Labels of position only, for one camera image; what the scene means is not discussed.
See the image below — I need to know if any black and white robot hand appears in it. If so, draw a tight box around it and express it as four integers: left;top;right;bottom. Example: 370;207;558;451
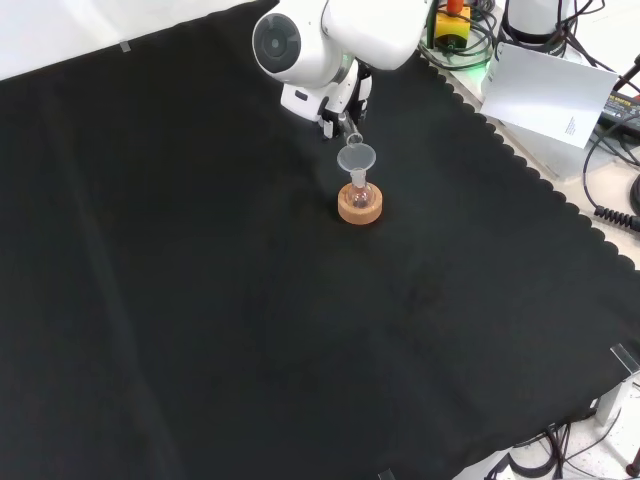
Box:
315;60;374;140

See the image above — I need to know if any clear graduated cylinder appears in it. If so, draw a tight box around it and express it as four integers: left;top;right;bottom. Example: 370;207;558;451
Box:
337;112;364;147

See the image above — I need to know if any clear round-bottom flask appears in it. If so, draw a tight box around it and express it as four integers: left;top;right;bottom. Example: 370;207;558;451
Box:
348;171;374;210

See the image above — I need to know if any clear plastic funnel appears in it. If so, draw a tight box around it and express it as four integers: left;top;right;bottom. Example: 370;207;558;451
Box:
336;143;378;184

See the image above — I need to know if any yellow stop button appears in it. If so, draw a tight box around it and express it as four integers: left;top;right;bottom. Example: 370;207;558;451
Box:
432;0;473;53

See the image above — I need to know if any black cloth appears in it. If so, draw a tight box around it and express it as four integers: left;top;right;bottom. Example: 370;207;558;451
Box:
0;0;640;480

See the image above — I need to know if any black power adapter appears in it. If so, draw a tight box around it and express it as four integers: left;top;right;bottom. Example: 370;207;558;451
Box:
593;88;640;135

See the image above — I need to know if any cork ring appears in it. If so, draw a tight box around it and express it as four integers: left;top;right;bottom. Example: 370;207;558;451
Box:
337;182;385;226

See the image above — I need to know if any black coiled cable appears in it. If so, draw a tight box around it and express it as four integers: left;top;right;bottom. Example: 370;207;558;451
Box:
593;205;640;230

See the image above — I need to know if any white bench leg bracket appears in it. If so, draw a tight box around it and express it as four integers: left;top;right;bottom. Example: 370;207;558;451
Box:
593;342;640;427

